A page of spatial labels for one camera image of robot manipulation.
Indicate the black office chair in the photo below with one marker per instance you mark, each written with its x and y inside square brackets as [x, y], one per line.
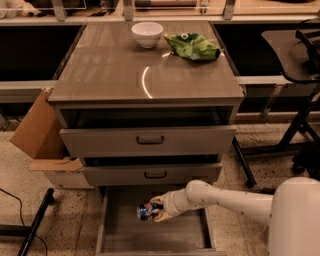
[298, 52]

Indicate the bottom open grey drawer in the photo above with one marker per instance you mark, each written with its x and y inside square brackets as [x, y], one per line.
[121, 233]

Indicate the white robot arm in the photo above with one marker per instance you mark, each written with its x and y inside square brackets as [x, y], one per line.
[292, 213]

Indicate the brown cardboard box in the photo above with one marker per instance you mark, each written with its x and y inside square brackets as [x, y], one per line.
[38, 137]

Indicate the blue pepsi can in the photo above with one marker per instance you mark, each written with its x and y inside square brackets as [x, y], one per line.
[148, 211]

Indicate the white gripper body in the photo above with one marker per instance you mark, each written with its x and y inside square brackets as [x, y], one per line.
[170, 203]

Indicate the top grey drawer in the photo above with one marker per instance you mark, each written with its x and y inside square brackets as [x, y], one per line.
[163, 141]

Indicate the grey drawer cabinet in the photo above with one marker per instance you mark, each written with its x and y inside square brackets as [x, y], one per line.
[110, 81]

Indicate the white ceramic bowl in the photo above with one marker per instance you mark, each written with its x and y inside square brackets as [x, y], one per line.
[147, 34]

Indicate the middle grey drawer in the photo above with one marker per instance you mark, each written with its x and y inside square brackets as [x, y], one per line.
[151, 174]

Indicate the black table leg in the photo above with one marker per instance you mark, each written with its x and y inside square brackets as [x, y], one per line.
[248, 173]

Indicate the green chip bag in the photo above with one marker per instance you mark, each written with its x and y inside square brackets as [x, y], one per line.
[192, 46]

